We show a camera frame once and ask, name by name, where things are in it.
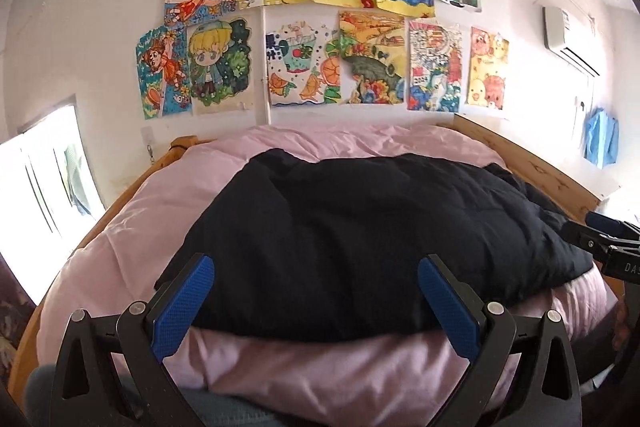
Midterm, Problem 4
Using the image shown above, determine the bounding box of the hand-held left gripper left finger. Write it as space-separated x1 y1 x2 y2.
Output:
52 253 217 427

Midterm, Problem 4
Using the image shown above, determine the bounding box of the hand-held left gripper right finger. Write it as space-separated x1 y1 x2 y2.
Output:
417 253 583 427

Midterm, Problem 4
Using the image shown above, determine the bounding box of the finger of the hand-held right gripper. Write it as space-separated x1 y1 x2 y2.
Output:
556 220 621 260
585 212 640 240

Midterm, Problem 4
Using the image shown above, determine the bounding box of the black padded jacket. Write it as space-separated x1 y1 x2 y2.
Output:
155 148 596 343

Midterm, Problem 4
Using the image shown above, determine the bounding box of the person's right hand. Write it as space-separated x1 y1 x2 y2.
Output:
612 294 633 354

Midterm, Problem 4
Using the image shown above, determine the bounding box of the hanging blue garment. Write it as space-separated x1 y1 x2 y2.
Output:
583 107 620 170

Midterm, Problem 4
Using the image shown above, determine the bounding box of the pink duvet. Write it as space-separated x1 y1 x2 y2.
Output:
37 124 621 414

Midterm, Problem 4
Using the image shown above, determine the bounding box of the dark patterned cloth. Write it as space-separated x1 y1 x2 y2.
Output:
0 252 37 358

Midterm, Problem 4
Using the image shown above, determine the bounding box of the window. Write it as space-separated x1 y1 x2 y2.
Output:
0 96 107 308

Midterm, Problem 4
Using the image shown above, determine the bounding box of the pink pigs drawing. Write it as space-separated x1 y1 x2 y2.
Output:
467 26 510 110

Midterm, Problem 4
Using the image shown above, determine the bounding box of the white air conditioner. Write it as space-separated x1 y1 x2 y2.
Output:
543 6 602 78

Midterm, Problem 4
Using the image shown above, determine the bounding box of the whale city drawing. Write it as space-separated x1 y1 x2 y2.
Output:
407 20 461 113

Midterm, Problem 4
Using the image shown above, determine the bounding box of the flying girl blue drawing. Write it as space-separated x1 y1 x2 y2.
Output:
135 25 194 121

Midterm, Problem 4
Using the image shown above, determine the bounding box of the blond boy drawing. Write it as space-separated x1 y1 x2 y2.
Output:
187 17 254 116

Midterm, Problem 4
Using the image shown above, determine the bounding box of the yellow landscape drawing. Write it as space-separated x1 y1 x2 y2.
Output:
338 9 406 106

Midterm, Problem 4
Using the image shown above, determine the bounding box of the orange fruit glass drawing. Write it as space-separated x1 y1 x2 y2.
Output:
264 20 344 107

